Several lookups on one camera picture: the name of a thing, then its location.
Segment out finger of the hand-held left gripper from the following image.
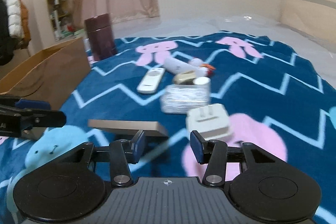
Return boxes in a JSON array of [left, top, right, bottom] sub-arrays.
[[16, 109, 67, 133], [0, 95, 52, 111]]

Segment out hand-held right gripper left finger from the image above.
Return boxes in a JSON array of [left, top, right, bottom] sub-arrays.
[[67, 130, 146, 187]]

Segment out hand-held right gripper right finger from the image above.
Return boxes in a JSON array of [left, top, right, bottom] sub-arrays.
[[189, 130, 276, 186]]

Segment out brown cardboard box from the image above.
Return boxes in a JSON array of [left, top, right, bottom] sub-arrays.
[[0, 37, 91, 110]]

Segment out white lid round jar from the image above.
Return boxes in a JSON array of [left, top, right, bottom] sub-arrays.
[[193, 77, 211, 103]]

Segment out white plastic tube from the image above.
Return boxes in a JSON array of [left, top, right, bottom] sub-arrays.
[[164, 57, 195, 75]]

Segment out white power adapter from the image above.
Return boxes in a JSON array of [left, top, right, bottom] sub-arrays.
[[185, 103, 233, 141]]

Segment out white remote control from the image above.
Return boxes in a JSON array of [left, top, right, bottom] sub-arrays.
[[137, 68, 166, 94]]

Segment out black puffer jacket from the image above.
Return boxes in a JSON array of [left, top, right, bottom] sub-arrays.
[[0, 0, 19, 66]]

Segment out small white orange toy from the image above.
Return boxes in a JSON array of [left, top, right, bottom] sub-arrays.
[[189, 57, 216, 78]]

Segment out orange brown jacket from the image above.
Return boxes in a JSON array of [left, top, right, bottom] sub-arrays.
[[10, 0, 32, 50]]

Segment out blue rabbit print blanket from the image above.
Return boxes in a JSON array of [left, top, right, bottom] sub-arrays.
[[0, 31, 336, 224]]

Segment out white puffer jacket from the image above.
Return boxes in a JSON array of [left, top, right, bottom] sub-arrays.
[[0, 0, 22, 39]]

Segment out maroon insulated jar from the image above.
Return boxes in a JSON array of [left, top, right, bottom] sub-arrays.
[[84, 13, 118, 62]]

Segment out beige bed headboard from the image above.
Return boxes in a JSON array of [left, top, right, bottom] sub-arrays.
[[279, 0, 336, 39]]

